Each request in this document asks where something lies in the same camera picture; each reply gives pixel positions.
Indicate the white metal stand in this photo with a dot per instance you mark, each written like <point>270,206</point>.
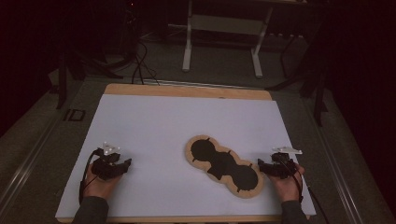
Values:
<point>186,56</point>

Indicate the white table mat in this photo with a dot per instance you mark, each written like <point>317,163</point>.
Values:
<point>162,124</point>

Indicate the person's left hand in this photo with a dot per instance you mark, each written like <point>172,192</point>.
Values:
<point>98,186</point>

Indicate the person's right hand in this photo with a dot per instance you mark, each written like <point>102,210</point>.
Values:
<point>288,188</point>

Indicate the aluminium floor rail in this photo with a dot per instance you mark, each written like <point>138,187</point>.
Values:
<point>339,183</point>
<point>186,83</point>
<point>28,161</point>

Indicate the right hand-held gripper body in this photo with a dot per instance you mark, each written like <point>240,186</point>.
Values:
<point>281,168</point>

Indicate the black stand with legs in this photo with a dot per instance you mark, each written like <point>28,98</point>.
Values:
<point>319,102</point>
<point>62,87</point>

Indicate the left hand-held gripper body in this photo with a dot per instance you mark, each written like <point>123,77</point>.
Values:
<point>104,168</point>

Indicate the tan fleece cover black backing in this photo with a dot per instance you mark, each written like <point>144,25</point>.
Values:
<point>218,161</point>

